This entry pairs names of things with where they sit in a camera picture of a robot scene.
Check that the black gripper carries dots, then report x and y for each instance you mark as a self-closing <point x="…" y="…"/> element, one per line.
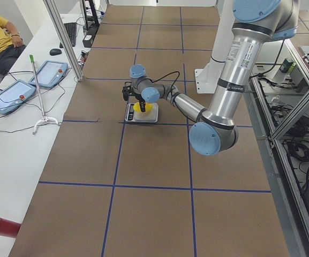
<point x="141" y="101"/>

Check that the yellow mango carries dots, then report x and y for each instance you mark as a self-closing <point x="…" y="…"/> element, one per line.
<point x="136" y="107"/>

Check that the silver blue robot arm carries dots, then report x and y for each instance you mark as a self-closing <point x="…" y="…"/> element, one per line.
<point x="256" y="22"/>

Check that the grey digital kitchen scale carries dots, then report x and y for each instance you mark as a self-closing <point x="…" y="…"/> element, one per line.
<point x="134" y="114"/>

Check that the black box with label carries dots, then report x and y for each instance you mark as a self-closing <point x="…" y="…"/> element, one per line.
<point x="88" y="41"/>

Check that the far blue teach pendant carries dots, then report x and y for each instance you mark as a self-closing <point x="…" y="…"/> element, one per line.
<point x="50" y="73"/>

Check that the blue teach pendant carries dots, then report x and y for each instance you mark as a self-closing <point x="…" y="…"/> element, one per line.
<point x="14" y="96"/>
<point x="50" y="73"/>

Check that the green tipped grabber stick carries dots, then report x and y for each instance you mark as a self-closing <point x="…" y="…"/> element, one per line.
<point x="45" y="119"/>

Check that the black computer mouse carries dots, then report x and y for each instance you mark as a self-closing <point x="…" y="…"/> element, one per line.
<point x="54" y="52"/>

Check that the black keyboard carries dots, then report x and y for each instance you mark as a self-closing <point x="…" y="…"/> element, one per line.
<point x="71" y="29"/>

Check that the near blue teach pendant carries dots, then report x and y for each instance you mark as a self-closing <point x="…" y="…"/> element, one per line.
<point x="14" y="96"/>

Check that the red cylinder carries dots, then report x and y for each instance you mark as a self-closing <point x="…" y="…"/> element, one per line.
<point x="9" y="228"/>

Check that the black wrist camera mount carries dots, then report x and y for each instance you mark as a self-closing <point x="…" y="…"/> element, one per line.
<point x="127" y="91"/>

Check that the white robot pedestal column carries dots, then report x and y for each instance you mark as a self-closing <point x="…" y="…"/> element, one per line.
<point x="206" y="78"/>

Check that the aluminium frame post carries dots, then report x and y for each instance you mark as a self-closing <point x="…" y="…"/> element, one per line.
<point x="63" y="37"/>

